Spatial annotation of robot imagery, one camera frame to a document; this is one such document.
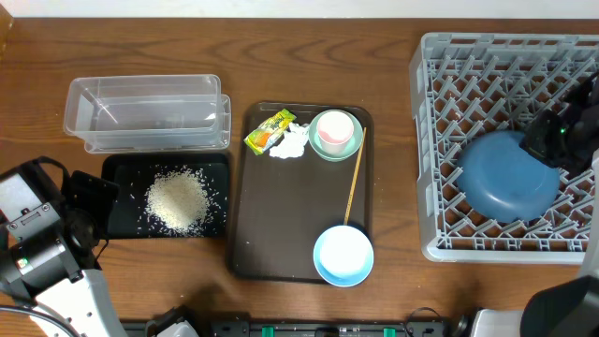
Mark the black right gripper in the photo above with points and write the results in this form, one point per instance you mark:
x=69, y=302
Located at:
x=534, y=141

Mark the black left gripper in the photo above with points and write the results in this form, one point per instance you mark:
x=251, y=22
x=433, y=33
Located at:
x=100, y=202

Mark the dark blue bowl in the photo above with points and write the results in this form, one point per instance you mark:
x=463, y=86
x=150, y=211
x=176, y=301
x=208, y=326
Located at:
x=503, y=182

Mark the pile of rice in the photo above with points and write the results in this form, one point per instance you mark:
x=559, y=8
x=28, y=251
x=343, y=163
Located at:
x=179, y=201

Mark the pink cup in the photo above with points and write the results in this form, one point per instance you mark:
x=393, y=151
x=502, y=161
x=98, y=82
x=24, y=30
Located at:
x=335, y=128

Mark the light blue bowl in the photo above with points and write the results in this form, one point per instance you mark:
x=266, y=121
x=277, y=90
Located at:
x=343, y=256

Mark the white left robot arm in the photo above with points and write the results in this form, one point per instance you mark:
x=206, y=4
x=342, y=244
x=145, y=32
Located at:
x=60, y=296

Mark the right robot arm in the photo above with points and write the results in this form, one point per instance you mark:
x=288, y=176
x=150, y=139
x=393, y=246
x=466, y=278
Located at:
x=567, y=310

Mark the grey dishwasher rack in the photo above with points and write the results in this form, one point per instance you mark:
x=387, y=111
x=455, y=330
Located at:
x=464, y=85

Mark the black tray bin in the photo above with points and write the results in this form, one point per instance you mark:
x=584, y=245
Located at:
x=132, y=172

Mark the clear plastic bin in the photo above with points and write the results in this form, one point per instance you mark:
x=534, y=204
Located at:
x=149, y=113

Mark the yellow green snack wrapper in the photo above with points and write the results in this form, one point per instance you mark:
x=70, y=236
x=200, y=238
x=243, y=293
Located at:
x=269, y=131

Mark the wooden chopstick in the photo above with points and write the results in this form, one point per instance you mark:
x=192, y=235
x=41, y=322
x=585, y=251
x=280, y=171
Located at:
x=354, y=179

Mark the green bowl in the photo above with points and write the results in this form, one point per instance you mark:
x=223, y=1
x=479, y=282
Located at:
x=351, y=147

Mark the crumpled white tissue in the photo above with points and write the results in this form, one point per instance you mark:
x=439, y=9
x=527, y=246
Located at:
x=293, y=142

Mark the brown serving tray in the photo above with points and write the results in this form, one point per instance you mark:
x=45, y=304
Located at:
x=281, y=207

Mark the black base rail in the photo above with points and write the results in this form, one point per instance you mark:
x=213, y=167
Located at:
x=182, y=321

